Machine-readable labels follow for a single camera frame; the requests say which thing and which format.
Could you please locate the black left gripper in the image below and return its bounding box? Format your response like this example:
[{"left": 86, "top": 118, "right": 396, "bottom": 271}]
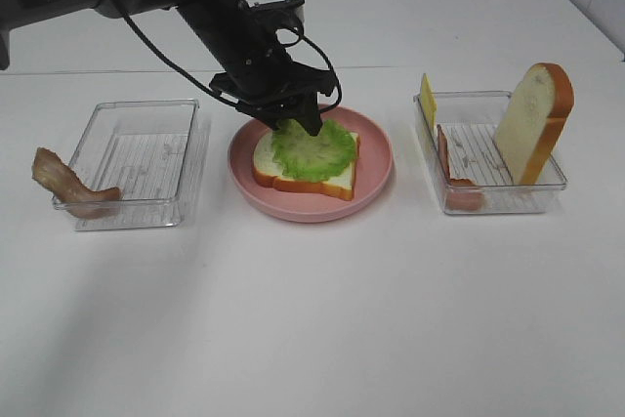
[{"left": 176, "top": 0, "right": 338, "bottom": 136}]

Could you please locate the green lettuce leaf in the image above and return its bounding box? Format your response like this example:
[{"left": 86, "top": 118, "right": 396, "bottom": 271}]
[{"left": 270, "top": 119, "right": 358, "bottom": 183}]

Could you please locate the bread slice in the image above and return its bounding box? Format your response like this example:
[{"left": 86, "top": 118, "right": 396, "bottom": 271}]
[
  {"left": 252, "top": 132, "right": 360, "bottom": 201},
  {"left": 494, "top": 63, "right": 574, "bottom": 186}
]

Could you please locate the yellow cheese slice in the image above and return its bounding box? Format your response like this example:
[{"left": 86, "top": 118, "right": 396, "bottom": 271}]
[{"left": 419, "top": 73, "right": 438, "bottom": 139}]

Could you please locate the red bacon strip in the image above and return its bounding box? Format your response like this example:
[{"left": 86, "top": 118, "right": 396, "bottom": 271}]
[{"left": 437, "top": 124, "right": 483, "bottom": 212}]

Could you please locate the brown bacon strip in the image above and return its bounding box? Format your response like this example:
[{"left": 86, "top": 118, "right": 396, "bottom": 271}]
[{"left": 31, "top": 147, "right": 122, "bottom": 220}]

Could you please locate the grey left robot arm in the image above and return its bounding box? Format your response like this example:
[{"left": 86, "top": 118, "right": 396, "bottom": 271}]
[{"left": 1, "top": 0, "right": 342, "bottom": 136}]

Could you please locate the pink round plate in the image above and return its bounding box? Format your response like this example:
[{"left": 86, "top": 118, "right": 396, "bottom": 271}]
[{"left": 229, "top": 106, "right": 394, "bottom": 223}]

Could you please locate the clear left plastic tray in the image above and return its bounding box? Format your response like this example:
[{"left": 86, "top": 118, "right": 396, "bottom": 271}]
[{"left": 52, "top": 100, "right": 210, "bottom": 231}]

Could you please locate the clear plastic tray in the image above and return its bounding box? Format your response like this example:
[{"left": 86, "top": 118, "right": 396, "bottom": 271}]
[
  {"left": 413, "top": 91, "right": 567, "bottom": 215},
  {"left": 52, "top": 100, "right": 210, "bottom": 231}
]

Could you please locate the clear right plastic tray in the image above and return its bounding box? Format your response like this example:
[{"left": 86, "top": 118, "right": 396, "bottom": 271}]
[{"left": 413, "top": 91, "right": 567, "bottom": 215}]

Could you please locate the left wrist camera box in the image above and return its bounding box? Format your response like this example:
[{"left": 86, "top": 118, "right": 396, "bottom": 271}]
[{"left": 251, "top": 0, "right": 305, "bottom": 29}]

